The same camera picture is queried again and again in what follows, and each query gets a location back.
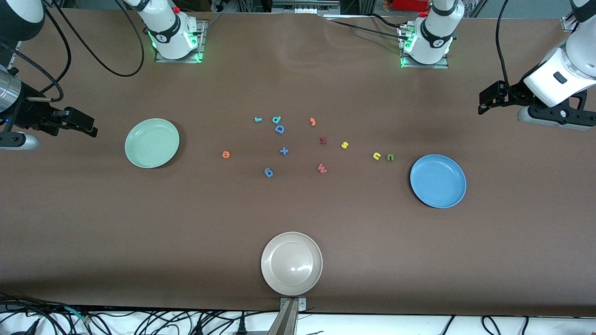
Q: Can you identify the pale green plate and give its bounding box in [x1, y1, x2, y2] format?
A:
[124, 118, 180, 168]

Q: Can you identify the blue plate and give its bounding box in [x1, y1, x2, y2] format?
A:
[410, 154, 467, 208]

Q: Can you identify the red box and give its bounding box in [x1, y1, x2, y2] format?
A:
[391, 0, 431, 12]

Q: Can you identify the grey metal rack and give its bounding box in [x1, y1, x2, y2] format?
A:
[271, 0, 341, 14]

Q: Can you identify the beige plate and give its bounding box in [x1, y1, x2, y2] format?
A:
[261, 232, 323, 296]

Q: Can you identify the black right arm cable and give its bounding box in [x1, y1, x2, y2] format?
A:
[9, 0, 146, 102]

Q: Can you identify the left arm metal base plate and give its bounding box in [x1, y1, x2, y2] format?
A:
[400, 26, 450, 69]

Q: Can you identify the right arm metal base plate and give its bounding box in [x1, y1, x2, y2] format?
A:
[155, 20, 207, 64]

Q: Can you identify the black cable across table edge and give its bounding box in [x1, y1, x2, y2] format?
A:
[324, 14, 410, 41]

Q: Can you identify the teal cable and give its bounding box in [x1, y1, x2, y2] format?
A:
[63, 305, 91, 324]

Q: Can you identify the black looped cable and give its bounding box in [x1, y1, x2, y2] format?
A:
[481, 315, 503, 335]

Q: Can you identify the metal camera stand bracket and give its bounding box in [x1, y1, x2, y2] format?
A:
[268, 297, 308, 335]

